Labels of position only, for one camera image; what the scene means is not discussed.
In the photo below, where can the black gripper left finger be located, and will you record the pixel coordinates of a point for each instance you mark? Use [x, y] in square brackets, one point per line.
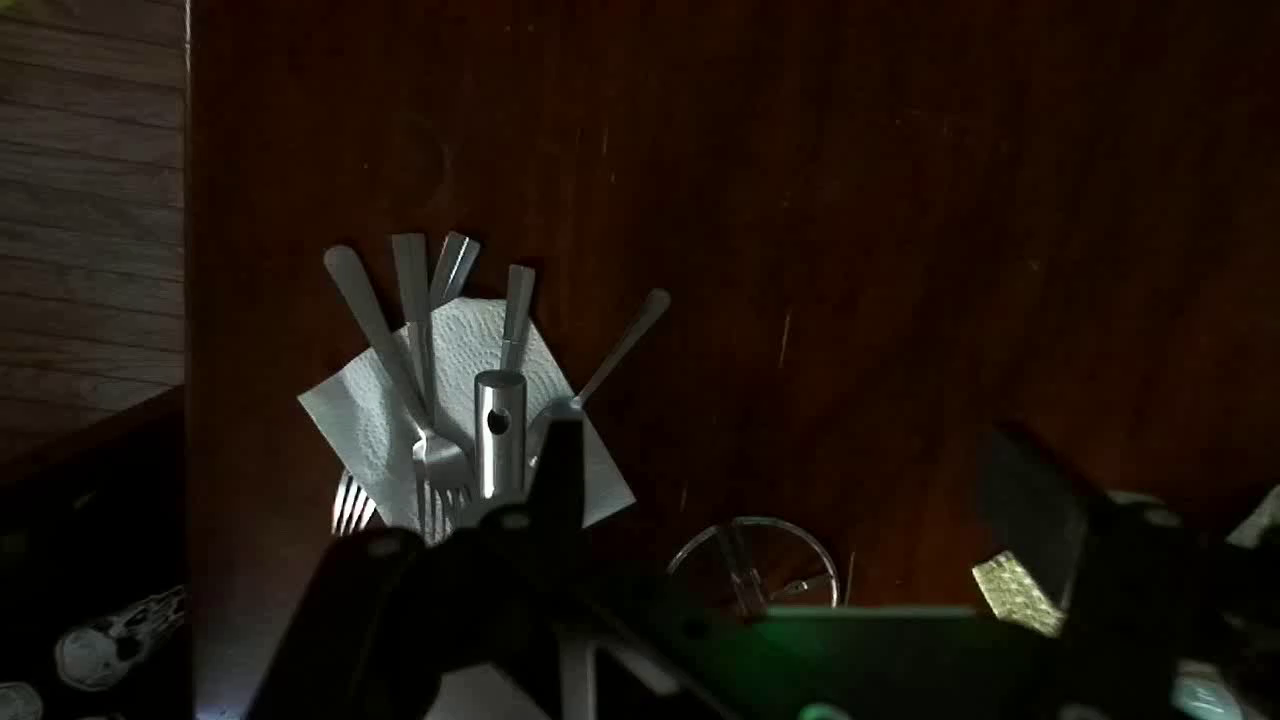
[557, 465]

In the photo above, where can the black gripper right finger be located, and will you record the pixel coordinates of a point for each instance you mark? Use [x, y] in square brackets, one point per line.
[1042, 514]

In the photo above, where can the silver metal cylinder shaker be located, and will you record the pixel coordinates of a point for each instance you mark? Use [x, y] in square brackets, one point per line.
[499, 440]

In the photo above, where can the silver spoon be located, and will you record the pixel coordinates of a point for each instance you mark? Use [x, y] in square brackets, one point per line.
[629, 338]

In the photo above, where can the silver fork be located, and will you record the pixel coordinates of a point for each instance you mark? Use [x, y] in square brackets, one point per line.
[455, 267]
[354, 505]
[516, 312]
[415, 286]

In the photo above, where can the clear drinking glass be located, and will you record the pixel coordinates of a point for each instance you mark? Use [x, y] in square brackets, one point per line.
[707, 551]

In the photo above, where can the white paper napkin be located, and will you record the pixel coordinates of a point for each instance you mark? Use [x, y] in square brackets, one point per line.
[361, 407]

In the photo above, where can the white speckled bottle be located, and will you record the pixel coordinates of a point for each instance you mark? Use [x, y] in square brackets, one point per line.
[114, 643]

